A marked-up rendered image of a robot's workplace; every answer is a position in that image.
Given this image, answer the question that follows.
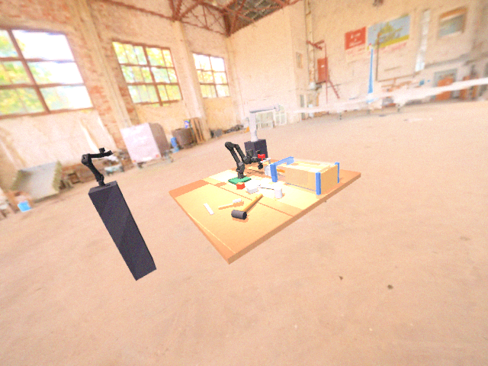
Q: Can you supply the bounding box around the mallet with grey head and wooden handle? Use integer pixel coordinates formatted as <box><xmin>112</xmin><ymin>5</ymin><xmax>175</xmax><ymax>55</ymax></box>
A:
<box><xmin>231</xmin><ymin>194</ymin><xmax>263</xmax><ymax>220</ymax></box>

